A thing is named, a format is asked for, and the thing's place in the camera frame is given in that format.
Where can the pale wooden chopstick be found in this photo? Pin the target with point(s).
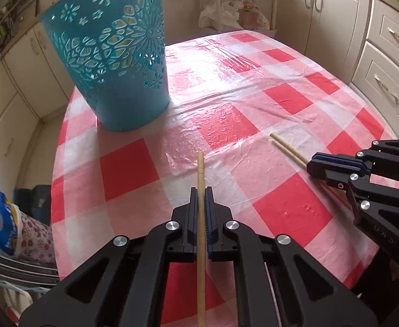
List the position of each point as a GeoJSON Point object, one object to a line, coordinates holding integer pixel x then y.
{"type": "Point", "coordinates": [288, 148]}
{"type": "Point", "coordinates": [201, 170]}

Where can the white shelf rack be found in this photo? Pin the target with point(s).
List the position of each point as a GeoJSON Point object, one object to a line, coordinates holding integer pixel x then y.
{"type": "Point", "coordinates": [272, 3]}

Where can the red white checkered tablecloth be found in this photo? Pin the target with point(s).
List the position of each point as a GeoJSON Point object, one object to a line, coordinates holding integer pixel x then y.
{"type": "Point", "coordinates": [226, 122]}

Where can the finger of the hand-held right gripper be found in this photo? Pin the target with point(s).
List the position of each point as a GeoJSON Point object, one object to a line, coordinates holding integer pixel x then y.
{"type": "Point", "coordinates": [335, 173]}
{"type": "Point", "coordinates": [387, 156]}

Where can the cream kitchen cabinets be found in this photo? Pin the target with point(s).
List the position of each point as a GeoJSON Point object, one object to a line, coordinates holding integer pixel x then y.
{"type": "Point", "coordinates": [342, 24]}
{"type": "Point", "coordinates": [12, 109]}

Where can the pink plastic bag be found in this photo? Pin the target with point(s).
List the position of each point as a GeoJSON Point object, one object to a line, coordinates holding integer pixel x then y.
{"type": "Point", "coordinates": [252, 17]}

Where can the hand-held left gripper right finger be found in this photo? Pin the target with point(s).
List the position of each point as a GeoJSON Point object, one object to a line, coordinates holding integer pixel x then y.
{"type": "Point", "coordinates": [209, 211]}

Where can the teal perforated plastic basket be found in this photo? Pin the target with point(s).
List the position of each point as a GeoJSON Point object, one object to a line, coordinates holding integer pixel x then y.
{"type": "Point", "coordinates": [128, 102]}

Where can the grey metal rails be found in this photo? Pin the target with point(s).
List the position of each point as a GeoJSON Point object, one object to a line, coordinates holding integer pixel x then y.
{"type": "Point", "coordinates": [15, 269]}

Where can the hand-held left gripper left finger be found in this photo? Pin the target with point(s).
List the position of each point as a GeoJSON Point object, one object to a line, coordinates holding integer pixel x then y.
{"type": "Point", "coordinates": [194, 211]}

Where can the dark plastic crate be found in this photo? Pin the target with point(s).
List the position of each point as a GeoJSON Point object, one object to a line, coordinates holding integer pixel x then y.
{"type": "Point", "coordinates": [32, 201]}

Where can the red white cloth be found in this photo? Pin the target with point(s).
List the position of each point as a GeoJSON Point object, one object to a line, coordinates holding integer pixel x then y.
{"type": "Point", "coordinates": [17, 301]}

